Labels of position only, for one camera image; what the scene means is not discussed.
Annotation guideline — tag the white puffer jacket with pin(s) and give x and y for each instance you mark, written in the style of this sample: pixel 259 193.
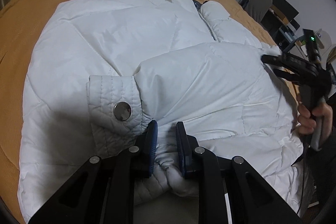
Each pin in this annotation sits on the white puffer jacket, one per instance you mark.
pixel 101 70

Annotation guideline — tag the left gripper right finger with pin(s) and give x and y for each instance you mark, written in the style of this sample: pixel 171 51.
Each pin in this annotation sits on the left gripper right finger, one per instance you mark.
pixel 189 152

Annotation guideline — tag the black computer monitor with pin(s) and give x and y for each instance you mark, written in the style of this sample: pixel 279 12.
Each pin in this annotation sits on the black computer monitor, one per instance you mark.
pixel 285 8

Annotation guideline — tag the mustard yellow bed quilt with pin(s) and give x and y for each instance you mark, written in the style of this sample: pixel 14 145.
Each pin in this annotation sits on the mustard yellow bed quilt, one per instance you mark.
pixel 22 22

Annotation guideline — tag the person right hand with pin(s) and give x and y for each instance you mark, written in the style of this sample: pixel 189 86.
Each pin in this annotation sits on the person right hand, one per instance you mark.
pixel 308 120

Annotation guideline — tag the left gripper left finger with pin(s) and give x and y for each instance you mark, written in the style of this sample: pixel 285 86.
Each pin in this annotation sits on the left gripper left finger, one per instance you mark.
pixel 143 160

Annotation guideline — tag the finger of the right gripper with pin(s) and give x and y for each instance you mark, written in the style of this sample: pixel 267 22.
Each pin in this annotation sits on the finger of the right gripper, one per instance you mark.
pixel 272 60
pixel 291 77

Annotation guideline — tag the grey office chair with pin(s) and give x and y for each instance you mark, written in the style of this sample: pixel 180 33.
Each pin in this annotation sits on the grey office chair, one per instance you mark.
pixel 256 9

